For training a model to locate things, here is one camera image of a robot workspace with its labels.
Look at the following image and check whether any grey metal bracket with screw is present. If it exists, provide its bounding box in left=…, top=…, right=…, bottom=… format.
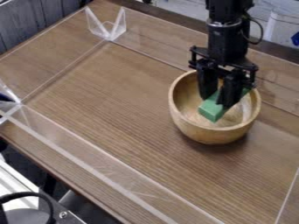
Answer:
left=38, top=194, right=87, bottom=224

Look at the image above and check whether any brown wooden bowl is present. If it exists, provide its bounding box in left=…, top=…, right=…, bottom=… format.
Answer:
left=169, top=70, right=262, bottom=145

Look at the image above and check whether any green rectangular block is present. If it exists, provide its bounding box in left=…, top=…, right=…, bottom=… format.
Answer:
left=198, top=88, right=250, bottom=123

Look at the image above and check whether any clear acrylic front barrier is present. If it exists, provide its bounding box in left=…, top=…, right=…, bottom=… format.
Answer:
left=0, top=80, right=225, bottom=224

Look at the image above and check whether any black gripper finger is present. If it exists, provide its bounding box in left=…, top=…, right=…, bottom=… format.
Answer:
left=218, top=69, right=246, bottom=109
left=197, top=59, right=219, bottom=100

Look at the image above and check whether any white container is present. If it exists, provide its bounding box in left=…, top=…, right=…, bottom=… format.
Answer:
left=265, top=10, right=299, bottom=49

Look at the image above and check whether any clear acrylic corner bracket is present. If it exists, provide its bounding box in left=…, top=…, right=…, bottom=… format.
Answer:
left=84, top=7, right=127, bottom=41

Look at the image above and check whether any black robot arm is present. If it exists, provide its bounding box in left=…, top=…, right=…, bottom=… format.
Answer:
left=190, top=0, right=259, bottom=109

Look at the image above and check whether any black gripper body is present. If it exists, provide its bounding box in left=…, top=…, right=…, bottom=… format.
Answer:
left=190, top=45, right=258, bottom=88

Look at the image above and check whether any black cable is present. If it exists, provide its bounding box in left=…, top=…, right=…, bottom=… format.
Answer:
left=0, top=191, right=58, bottom=224

